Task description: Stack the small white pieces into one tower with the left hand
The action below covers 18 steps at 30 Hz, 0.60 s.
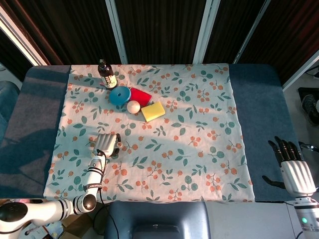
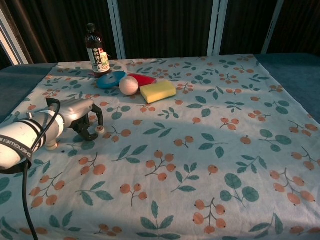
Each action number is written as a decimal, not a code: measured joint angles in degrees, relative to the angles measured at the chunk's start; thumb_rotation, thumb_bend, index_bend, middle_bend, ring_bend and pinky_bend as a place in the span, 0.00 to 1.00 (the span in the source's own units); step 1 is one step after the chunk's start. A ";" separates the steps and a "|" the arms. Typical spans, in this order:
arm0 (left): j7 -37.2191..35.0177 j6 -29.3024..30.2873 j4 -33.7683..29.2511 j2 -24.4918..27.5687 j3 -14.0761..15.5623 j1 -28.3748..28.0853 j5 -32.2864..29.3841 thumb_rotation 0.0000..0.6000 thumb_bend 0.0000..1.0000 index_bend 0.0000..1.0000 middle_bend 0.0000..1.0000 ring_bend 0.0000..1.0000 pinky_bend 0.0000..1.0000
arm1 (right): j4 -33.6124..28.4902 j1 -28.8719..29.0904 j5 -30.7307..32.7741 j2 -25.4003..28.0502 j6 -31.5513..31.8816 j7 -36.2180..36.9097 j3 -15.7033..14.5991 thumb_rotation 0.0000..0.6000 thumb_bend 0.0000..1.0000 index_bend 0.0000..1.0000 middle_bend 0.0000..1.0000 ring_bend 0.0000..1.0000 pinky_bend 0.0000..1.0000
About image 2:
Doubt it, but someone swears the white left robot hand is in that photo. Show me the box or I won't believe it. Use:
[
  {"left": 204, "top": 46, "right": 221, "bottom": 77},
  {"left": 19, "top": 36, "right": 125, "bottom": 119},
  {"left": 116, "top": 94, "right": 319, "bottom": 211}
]
[{"left": 59, "top": 98, "right": 105, "bottom": 143}]

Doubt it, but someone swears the white chess piece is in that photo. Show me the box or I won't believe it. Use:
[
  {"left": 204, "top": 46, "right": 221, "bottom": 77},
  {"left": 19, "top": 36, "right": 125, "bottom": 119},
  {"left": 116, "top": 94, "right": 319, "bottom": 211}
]
[{"left": 45, "top": 141, "right": 61, "bottom": 151}]

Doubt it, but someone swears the blue round disc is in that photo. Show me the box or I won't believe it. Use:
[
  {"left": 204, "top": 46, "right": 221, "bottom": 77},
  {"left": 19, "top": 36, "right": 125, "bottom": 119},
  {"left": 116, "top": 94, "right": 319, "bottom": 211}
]
[{"left": 96, "top": 70, "right": 127, "bottom": 90}]

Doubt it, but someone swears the white ball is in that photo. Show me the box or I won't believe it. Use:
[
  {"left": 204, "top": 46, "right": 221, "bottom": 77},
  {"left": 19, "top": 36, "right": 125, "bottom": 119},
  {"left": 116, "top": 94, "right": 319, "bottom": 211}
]
[{"left": 118, "top": 76, "right": 140, "bottom": 96}]

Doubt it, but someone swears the dark brown labelled bottle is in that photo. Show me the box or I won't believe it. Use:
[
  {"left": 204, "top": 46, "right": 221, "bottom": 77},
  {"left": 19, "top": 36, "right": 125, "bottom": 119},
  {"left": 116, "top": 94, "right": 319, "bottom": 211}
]
[{"left": 84, "top": 22, "right": 112, "bottom": 79}]

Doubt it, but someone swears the red plastic cup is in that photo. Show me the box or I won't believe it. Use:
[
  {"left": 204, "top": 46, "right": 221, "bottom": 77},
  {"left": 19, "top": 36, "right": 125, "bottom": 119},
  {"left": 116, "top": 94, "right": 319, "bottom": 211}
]
[{"left": 127, "top": 72, "right": 158, "bottom": 87}]

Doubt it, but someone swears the yellow sponge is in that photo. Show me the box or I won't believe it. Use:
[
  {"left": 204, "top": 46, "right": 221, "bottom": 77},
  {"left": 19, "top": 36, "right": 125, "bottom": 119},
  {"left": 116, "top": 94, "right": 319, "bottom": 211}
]
[{"left": 139, "top": 79, "right": 177, "bottom": 105}]

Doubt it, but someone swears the dark pleated screen panel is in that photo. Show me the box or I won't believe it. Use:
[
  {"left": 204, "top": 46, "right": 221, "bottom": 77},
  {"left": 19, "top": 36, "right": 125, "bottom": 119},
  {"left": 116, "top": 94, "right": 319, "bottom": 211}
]
[
  {"left": 264, "top": 0, "right": 320, "bottom": 55},
  {"left": 0, "top": 0, "right": 120, "bottom": 71},
  {"left": 117, "top": 0, "right": 216, "bottom": 60},
  {"left": 219, "top": 0, "right": 278, "bottom": 56}
]

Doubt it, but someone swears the floral berry tablecloth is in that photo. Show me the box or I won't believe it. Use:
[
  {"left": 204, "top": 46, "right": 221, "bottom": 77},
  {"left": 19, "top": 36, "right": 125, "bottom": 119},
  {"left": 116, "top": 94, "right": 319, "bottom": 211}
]
[{"left": 0, "top": 55, "right": 320, "bottom": 240}]

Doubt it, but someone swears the white screen frame post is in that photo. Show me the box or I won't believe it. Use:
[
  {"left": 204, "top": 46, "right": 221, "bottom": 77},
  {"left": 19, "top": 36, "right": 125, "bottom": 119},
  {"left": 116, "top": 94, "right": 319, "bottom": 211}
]
[
  {"left": 0, "top": 7, "right": 29, "bottom": 66},
  {"left": 106, "top": 0, "right": 127, "bottom": 60},
  {"left": 206, "top": 0, "right": 228, "bottom": 57}
]

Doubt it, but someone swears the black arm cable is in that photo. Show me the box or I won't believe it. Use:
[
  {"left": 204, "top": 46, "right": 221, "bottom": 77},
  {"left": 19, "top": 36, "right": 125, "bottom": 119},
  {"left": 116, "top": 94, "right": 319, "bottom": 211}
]
[{"left": 22, "top": 97, "right": 62, "bottom": 240}]

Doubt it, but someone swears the grey screen frame post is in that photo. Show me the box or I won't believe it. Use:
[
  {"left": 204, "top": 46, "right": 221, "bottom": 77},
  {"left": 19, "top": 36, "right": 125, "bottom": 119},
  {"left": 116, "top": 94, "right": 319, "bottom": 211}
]
[{"left": 260, "top": 0, "right": 285, "bottom": 55}]

